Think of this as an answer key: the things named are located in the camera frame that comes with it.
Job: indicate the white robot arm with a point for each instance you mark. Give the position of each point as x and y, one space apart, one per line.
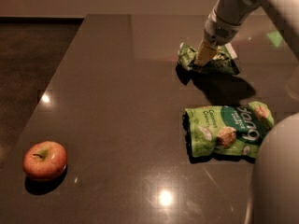
274 189

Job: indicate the red apple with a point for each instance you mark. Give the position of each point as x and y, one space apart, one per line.
45 161

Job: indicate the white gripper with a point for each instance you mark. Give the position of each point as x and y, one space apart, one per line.
217 34

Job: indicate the green jalapeno chip bag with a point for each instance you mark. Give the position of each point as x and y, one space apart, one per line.
224 62

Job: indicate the green coconut crunch snack bag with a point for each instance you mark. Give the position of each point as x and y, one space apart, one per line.
233 131

